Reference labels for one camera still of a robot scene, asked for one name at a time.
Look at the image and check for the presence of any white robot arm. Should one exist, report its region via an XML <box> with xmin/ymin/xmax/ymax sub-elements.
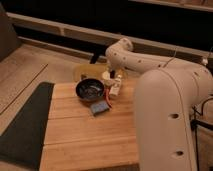
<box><xmin>105</xmin><ymin>38</ymin><xmax>213</xmax><ymax>171</ymax></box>

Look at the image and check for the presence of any dark ceramic bowl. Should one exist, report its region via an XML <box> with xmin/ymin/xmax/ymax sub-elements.
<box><xmin>75</xmin><ymin>78</ymin><xmax>104</xmax><ymax>101</ymax></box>

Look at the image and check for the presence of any small white bottle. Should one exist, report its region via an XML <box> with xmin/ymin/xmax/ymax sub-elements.
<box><xmin>109</xmin><ymin>75</ymin><xmax>122</xmax><ymax>98</ymax></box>

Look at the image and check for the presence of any orange carrot toy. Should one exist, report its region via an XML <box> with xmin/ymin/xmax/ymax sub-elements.
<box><xmin>105</xmin><ymin>88</ymin><xmax>112</xmax><ymax>108</ymax></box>

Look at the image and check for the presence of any blue sponge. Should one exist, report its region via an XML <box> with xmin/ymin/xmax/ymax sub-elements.
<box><xmin>90</xmin><ymin>101</ymin><xmax>110</xmax><ymax>116</ymax></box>

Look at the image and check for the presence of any black table leg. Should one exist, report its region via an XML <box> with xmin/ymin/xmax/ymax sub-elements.
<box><xmin>90</xmin><ymin>51</ymin><xmax>101</xmax><ymax>64</ymax></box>

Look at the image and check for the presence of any black floor mat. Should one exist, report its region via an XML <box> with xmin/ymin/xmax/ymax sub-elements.
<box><xmin>0</xmin><ymin>82</ymin><xmax>54</xmax><ymax>170</ymax></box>

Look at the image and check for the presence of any white cable with plug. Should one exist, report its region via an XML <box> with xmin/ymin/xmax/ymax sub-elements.
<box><xmin>163</xmin><ymin>46</ymin><xmax>213</xmax><ymax>69</ymax></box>

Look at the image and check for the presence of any wooden shelf rail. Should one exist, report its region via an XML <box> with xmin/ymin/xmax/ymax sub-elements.
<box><xmin>7</xmin><ymin>12</ymin><xmax>213</xmax><ymax>58</ymax></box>

